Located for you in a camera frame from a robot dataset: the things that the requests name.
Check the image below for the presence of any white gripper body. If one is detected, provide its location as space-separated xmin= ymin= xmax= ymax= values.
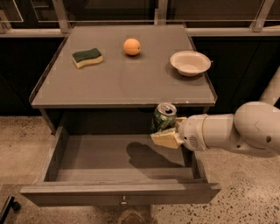
xmin=178 ymin=115 xmax=207 ymax=151

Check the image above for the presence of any green soda can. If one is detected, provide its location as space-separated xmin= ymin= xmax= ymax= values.
xmin=150 ymin=102 xmax=177 ymax=134

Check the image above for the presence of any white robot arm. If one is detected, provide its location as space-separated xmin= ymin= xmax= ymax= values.
xmin=150 ymin=67 xmax=280 ymax=156

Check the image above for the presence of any metal drawer knob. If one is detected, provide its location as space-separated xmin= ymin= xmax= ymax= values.
xmin=120 ymin=195 xmax=128 ymax=207

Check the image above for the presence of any open grey top drawer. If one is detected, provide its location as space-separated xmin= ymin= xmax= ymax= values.
xmin=21 ymin=127 xmax=221 ymax=207

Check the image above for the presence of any white bowl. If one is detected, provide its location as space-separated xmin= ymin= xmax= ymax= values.
xmin=170 ymin=51 xmax=211 ymax=77

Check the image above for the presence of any grey cabinet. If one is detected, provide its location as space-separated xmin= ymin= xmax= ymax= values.
xmin=30 ymin=24 xmax=217 ymax=135

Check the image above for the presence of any orange fruit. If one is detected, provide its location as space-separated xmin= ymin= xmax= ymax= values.
xmin=123 ymin=38 xmax=141 ymax=56

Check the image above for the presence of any green yellow sponge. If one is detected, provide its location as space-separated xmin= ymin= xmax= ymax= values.
xmin=72 ymin=48 xmax=103 ymax=69

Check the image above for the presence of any black caster wheel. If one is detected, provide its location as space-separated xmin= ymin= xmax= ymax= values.
xmin=9 ymin=196 xmax=21 ymax=212

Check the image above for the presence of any metal railing frame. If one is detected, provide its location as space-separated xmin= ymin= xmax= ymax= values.
xmin=0 ymin=0 xmax=280 ymax=38

